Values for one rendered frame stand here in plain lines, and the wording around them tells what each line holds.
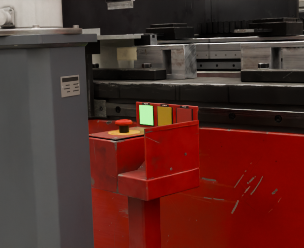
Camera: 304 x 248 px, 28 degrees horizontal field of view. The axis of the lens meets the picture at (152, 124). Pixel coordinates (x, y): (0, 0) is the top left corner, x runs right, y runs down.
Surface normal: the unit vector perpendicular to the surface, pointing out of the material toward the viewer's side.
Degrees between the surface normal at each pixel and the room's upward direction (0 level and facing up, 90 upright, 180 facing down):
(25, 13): 90
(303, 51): 90
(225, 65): 90
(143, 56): 90
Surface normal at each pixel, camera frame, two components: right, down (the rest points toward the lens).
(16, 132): -0.44, 0.14
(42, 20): 0.53, 0.10
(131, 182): -0.73, 0.11
